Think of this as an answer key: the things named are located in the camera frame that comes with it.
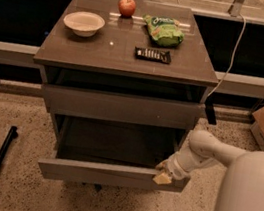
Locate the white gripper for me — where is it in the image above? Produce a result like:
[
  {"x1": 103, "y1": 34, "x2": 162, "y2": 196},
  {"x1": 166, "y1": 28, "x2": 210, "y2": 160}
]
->
[{"x1": 152, "y1": 154, "x2": 190, "y2": 185}]

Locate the grey drawer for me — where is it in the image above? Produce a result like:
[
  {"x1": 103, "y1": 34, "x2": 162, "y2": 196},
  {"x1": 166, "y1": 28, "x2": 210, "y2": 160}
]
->
[
  {"x1": 38, "y1": 116, "x2": 187, "y2": 193},
  {"x1": 42, "y1": 84, "x2": 204, "y2": 130}
]

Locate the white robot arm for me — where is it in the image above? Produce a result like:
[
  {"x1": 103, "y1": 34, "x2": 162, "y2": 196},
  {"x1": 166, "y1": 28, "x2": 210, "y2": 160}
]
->
[{"x1": 153, "y1": 130, "x2": 264, "y2": 211}]

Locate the grey drawer cabinet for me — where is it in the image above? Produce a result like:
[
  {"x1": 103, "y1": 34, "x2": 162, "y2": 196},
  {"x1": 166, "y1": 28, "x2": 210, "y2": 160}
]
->
[{"x1": 17, "y1": 0, "x2": 231, "y2": 179}]

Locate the grey top drawer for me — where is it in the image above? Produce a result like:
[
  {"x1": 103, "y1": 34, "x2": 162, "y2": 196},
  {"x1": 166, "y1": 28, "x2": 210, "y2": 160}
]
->
[{"x1": 42, "y1": 84, "x2": 204, "y2": 130}]

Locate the dark candy bar wrapper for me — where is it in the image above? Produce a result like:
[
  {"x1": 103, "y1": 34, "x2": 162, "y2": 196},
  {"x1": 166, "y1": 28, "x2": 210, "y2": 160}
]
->
[{"x1": 134, "y1": 47, "x2": 172, "y2": 64}]

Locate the green chip bag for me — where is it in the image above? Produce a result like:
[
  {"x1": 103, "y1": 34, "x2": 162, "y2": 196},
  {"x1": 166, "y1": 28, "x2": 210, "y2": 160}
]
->
[{"x1": 142, "y1": 14, "x2": 185, "y2": 48}]

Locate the white paper bowl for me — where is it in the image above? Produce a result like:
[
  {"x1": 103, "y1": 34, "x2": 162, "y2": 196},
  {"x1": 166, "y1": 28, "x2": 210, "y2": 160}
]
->
[{"x1": 64, "y1": 11, "x2": 105, "y2": 38}]

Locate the red apple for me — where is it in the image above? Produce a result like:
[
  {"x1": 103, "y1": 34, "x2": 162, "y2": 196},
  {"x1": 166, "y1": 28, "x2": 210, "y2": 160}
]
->
[{"x1": 118, "y1": 0, "x2": 136, "y2": 18}]

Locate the white cable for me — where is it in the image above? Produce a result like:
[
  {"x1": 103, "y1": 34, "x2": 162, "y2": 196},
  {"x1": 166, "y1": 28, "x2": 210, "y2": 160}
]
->
[{"x1": 205, "y1": 11, "x2": 249, "y2": 103}]

